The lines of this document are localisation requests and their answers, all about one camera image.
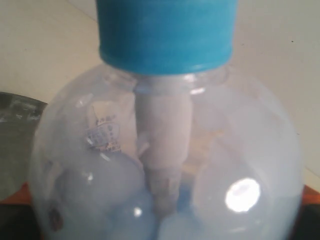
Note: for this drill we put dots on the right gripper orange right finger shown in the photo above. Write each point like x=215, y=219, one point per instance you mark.
x=311, y=214

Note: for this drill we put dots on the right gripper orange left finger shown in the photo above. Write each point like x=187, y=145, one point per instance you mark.
x=17, y=217

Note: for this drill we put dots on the blue soap pump bottle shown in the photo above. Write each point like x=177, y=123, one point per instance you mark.
x=164, y=141

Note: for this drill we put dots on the round steel plate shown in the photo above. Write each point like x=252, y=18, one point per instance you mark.
x=19, y=118

